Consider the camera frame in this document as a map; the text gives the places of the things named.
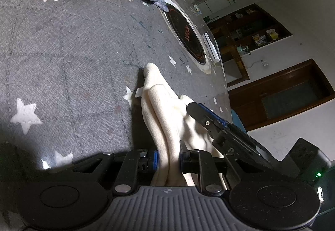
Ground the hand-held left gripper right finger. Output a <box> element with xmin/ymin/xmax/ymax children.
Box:
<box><xmin>179</xmin><ymin>149</ymin><xmax>278</xmax><ymax>195</ymax></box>

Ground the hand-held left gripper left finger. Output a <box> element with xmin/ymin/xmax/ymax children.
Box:
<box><xmin>52</xmin><ymin>149</ymin><xmax>159</xmax><ymax>195</ymax></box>

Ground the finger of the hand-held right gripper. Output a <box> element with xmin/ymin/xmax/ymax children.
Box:
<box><xmin>186</xmin><ymin>101</ymin><xmax>232</xmax><ymax>140</ymax></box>

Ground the cream shirt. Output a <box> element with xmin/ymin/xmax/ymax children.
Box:
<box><xmin>134</xmin><ymin>63</ymin><xmax>228</xmax><ymax>187</ymax></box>

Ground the wooden desk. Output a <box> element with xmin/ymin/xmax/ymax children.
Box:
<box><xmin>220</xmin><ymin>43</ymin><xmax>250</xmax><ymax>87</ymax></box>

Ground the brown glazed wooden door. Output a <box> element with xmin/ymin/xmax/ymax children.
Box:
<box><xmin>228</xmin><ymin>58</ymin><xmax>331</xmax><ymax>131</ymax></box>

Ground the white remote control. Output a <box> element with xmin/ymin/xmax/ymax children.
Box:
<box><xmin>204</xmin><ymin>33</ymin><xmax>220</xmax><ymax>62</ymax></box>

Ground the round black induction hob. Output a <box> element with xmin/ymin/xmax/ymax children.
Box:
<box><xmin>160</xmin><ymin>0</ymin><xmax>212</xmax><ymax>74</ymax></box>

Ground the dark wooden shelf cabinet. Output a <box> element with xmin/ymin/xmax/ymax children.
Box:
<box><xmin>207</xmin><ymin>3</ymin><xmax>293</xmax><ymax>56</ymax></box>

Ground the white refrigerator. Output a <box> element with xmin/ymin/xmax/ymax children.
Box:
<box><xmin>204</xmin><ymin>0</ymin><xmax>237</xmax><ymax>14</ymax></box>

